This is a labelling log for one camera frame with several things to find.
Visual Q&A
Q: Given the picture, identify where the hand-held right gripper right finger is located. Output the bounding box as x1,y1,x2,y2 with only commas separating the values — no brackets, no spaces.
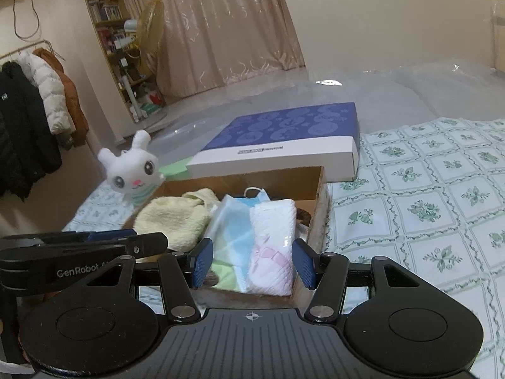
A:
291,238,421,322

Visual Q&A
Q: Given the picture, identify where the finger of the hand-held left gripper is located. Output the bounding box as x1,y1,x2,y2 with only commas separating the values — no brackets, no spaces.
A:
0,230,138,247
0,233,168,261

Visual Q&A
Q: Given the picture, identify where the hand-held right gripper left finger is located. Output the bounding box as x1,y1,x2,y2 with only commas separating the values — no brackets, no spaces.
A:
85,238,214,322

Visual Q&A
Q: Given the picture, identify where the light green cloth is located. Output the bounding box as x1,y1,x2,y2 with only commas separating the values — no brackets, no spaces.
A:
209,262,241,291

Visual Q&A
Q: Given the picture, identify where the pale yellow towel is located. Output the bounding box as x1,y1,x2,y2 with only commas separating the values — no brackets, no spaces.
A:
133,189,222,263

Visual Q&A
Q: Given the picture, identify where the pink and white handkerchief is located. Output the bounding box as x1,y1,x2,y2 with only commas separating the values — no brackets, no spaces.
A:
248,199,297,296

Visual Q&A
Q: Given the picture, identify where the blue face mask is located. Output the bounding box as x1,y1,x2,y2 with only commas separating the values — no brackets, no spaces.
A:
205,187,273,291

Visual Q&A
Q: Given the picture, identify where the brown scrunchie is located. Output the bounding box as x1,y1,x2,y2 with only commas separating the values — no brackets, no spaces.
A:
296,207,316,230

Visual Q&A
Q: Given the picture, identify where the brown cardboard box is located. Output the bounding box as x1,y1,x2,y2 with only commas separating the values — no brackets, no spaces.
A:
122,166,330,304

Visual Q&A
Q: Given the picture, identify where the white plush bunny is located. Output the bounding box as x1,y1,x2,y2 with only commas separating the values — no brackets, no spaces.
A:
97,129,165,208

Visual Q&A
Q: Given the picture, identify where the small green box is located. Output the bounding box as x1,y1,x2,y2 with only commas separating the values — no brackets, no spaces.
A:
158,158,190,176

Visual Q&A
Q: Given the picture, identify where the black jacket with white label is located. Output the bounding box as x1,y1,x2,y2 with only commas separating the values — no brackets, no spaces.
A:
0,61,62,200

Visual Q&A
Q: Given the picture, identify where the brown jacket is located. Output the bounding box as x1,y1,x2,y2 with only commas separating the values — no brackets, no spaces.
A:
33,47,89,147

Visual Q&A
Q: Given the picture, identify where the blue patterned flat box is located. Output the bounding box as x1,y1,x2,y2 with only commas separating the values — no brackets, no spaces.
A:
185,102,360,182

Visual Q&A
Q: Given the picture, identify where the white puffer jacket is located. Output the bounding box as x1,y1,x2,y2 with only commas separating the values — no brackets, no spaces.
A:
18,51,75,135

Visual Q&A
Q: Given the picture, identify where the clear plastic sheet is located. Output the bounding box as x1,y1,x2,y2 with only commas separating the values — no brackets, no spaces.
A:
150,61,505,166

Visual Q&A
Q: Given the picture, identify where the standing fan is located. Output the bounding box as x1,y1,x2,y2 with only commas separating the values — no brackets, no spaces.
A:
120,0,170,124

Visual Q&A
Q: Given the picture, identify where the beige curtain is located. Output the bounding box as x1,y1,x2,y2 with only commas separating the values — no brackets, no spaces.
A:
114,0,306,99

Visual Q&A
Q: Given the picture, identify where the bookshelf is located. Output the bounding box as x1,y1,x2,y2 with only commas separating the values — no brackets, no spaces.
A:
77,0,166,123

